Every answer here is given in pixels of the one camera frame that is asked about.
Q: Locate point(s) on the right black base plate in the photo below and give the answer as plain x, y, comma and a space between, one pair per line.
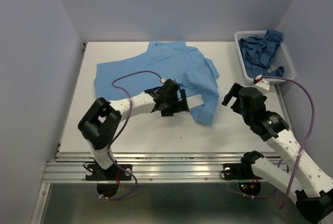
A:
236, 171

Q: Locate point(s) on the aluminium mounting rail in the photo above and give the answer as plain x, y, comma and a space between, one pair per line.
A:
147, 167

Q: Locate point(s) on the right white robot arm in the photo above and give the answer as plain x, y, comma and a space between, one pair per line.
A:
307, 185

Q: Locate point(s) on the light blue long sleeve shirt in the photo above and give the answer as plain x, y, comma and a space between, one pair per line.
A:
194, 73

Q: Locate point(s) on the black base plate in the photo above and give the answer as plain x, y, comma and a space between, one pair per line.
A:
236, 171
95, 173

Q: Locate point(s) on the dark blue patterned shirt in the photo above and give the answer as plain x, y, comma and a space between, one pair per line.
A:
259, 53

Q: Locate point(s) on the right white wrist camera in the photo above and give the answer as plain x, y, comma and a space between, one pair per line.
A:
261, 84

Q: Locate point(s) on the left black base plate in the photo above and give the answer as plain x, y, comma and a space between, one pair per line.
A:
95, 173

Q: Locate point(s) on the white plastic basket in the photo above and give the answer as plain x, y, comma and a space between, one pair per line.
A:
282, 58

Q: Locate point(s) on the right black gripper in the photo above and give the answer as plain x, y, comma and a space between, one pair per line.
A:
234, 91

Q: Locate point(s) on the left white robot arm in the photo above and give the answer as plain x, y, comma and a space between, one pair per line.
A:
99, 124

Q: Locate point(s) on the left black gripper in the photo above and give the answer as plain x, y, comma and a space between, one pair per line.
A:
178, 107

